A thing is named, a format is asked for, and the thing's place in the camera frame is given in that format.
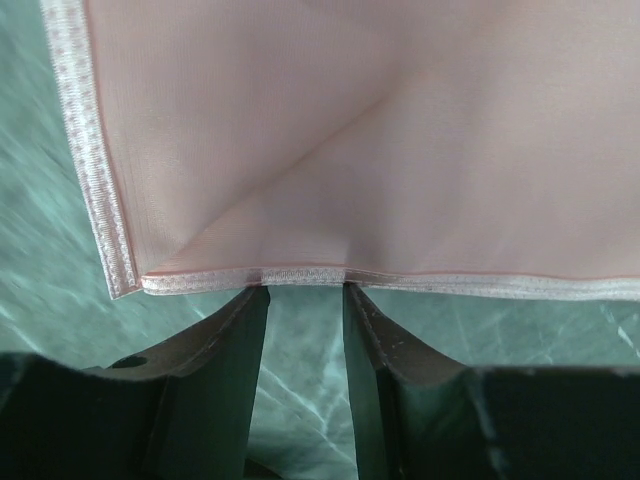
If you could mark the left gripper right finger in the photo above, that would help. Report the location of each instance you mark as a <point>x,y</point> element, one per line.
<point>419,414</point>

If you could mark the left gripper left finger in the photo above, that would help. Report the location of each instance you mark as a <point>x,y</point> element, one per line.
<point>180,409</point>

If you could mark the pink satin napkin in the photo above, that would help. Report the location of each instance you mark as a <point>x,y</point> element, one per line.
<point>486,148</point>

